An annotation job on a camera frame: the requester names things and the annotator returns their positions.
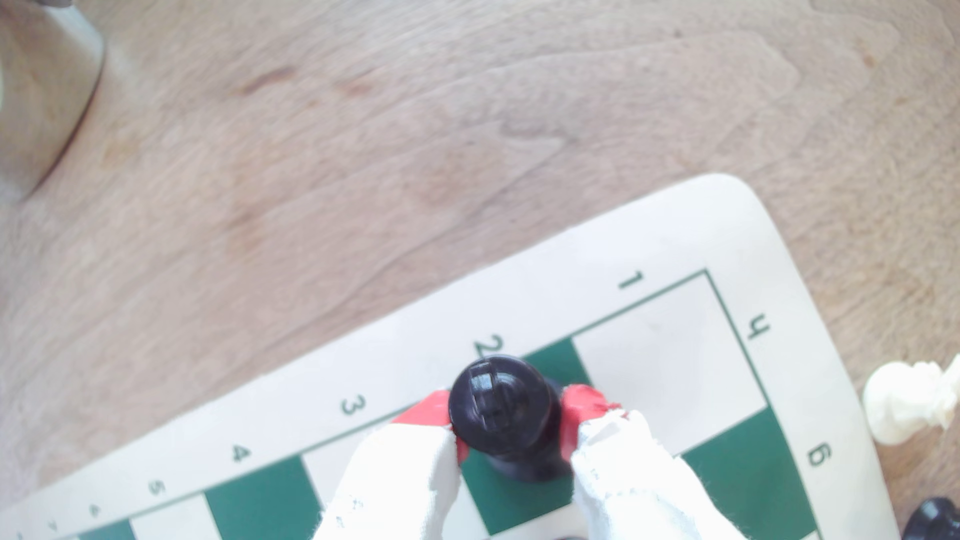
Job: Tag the white tall chess piece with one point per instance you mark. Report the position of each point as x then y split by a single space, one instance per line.
904 401

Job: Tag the black knight chess piece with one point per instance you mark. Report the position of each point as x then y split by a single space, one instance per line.
936 521

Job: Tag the black king chess piece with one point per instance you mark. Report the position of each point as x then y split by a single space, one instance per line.
502 405

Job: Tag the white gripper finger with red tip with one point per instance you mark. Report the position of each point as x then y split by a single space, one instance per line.
397 480
637 480

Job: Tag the green and white chess mat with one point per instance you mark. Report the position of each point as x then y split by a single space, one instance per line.
660 352

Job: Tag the round wooden post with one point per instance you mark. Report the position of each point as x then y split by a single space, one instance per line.
41 90

